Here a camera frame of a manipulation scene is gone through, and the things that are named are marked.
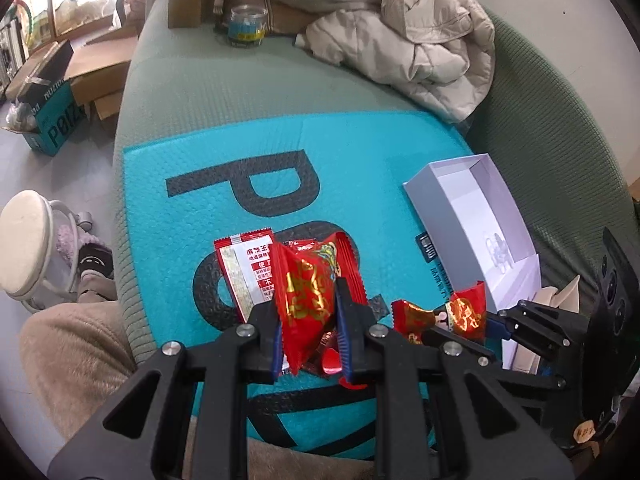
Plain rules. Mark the white round stool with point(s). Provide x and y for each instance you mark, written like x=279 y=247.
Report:
x=39 y=250

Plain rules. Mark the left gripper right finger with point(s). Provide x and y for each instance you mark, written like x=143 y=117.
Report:
x=439 y=416

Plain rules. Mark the red ketchup sachet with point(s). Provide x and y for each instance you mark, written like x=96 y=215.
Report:
x=326 y=362

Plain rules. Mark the small red gold candy packet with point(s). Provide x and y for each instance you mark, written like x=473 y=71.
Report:
x=463 y=314

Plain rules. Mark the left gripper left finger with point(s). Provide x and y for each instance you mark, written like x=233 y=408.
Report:
x=181 y=402

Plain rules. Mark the glass jar blue label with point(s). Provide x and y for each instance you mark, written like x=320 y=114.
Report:
x=247 y=25

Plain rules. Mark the green sofa bed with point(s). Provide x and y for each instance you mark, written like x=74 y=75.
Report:
x=549 y=150

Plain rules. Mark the teal cardboard box on floor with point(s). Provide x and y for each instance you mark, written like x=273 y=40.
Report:
x=57 y=115

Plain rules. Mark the teal bubble mailer mat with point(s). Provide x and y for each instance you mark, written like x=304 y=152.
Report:
x=303 y=176

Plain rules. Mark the red white barcode packet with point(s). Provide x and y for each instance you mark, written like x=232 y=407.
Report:
x=245 y=263

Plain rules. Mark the large red snack packet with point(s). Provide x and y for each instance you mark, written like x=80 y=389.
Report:
x=304 y=275

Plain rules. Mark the white open cardboard box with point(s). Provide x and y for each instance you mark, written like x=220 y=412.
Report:
x=476 y=228

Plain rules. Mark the beige puffy jacket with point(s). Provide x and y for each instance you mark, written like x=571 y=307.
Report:
x=438 y=53

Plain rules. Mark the brown cardboard box on bed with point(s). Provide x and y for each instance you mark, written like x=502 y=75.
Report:
x=182 y=5

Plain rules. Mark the flat brown cardboard on floor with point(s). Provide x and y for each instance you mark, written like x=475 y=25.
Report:
x=98 y=72

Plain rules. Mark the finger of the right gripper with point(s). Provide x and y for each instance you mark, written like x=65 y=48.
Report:
x=514 y=382
x=498 y=325

